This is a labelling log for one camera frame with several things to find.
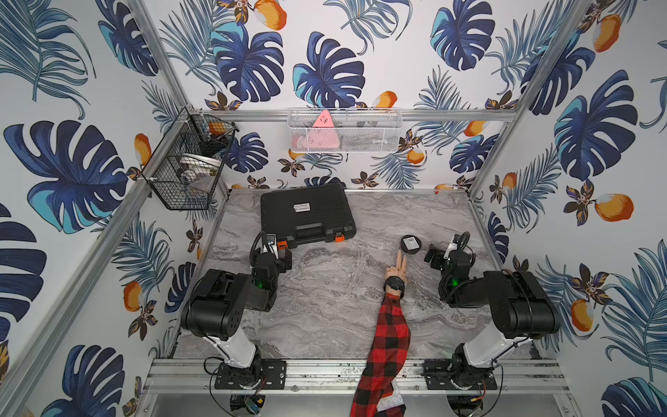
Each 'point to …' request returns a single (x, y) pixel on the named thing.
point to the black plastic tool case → (308, 215)
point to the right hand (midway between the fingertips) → (446, 247)
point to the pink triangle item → (323, 134)
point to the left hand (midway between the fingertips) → (271, 245)
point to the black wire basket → (188, 160)
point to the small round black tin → (411, 244)
